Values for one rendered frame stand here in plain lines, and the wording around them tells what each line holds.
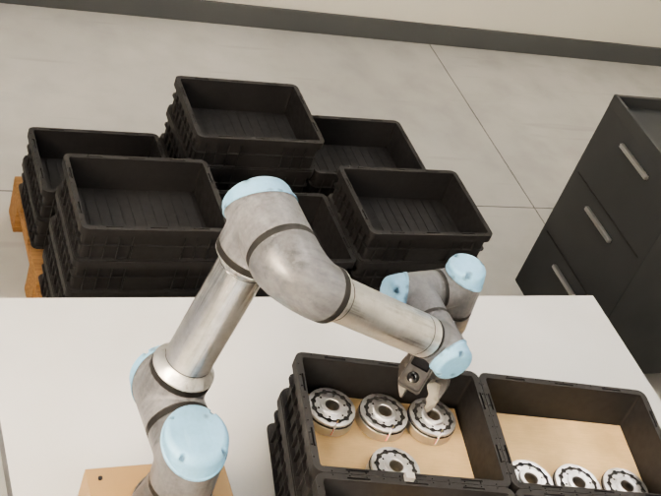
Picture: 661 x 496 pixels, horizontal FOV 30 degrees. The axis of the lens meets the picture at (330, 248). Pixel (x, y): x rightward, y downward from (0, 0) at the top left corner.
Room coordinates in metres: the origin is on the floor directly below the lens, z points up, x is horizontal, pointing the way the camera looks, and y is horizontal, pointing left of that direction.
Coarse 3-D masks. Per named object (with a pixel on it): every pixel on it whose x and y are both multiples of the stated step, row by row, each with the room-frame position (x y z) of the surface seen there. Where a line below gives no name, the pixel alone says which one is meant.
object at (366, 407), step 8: (368, 400) 1.84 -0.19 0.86; (376, 400) 1.84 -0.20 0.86; (384, 400) 1.86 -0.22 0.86; (392, 400) 1.86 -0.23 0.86; (360, 408) 1.80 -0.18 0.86; (368, 408) 1.81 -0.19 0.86; (400, 408) 1.85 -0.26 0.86; (368, 416) 1.79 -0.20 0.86; (376, 416) 1.80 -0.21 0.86; (400, 416) 1.83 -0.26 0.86; (376, 424) 1.78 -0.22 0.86; (384, 424) 1.79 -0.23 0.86; (392, 424) 1.79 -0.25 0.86; (400, 424) 1.81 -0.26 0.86; (384, 432) 1.77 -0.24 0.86; (392, 432) 1.78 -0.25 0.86
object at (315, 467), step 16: (304, 352) 1.82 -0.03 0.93; (304, 384) 1.74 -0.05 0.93; (480, 384) 1.93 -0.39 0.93; (304, 400) 1.70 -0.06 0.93; (480, 400) 1.89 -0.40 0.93; (304, 416) 1.66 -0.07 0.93; (304, 432) 1.63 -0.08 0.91; (496, 448) 1.77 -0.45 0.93; (320, 464) 1.56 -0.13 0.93; (432, 480) 1.62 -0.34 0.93; (448, 480) 1.64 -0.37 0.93; (464, 480) 1.66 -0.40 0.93; (480, 480) 1.67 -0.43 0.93; (496, 480) 1.69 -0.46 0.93
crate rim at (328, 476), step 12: (336, 480) 1.54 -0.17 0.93; (348, 480) 1.55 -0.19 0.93; (360, 480) 1.56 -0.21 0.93; (372, 480) 1.57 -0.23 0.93; (384, 480) 1.58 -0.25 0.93; (396, 480) 1.59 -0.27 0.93; (420, 480) 1.61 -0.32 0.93; (324, 492) 1.50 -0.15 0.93; (480, 492) 1.65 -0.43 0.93; (492, 492) 1.66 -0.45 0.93; (504, 492) 1.67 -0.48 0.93
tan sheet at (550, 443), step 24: (504, 432) 1.93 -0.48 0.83; (528, 432) 1.96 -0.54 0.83; (552, 432) 1.99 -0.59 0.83; (576, 432) 2.02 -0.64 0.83; (600, 432) 2.05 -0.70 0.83; (528, 456) 1.89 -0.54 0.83; (552, 456) 1.92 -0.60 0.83; (576, 456) 1.95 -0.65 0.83; (600, 456) 1.98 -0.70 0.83; (624, 456) 2.01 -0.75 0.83
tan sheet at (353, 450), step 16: (352, 400) 1.85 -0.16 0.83; (352, 432) 1.76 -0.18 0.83; (320, 448) 1.69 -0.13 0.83; (336, 448) 1.71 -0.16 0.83; (352, 448) 1.72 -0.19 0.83; (368, 448) 1.74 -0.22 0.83; (400, 448) 1.77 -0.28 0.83; (416, 448) 1.79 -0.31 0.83; (432, 448) 1.81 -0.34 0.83; (448, 448) 1.82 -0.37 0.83; (464, 448) 1.84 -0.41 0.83; (336, 464) 1.67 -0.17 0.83; (352, 464) 1.68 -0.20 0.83; (432, 464) 1.77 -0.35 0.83; (448, 464) 1.78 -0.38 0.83; (464, 464) 1.80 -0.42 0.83
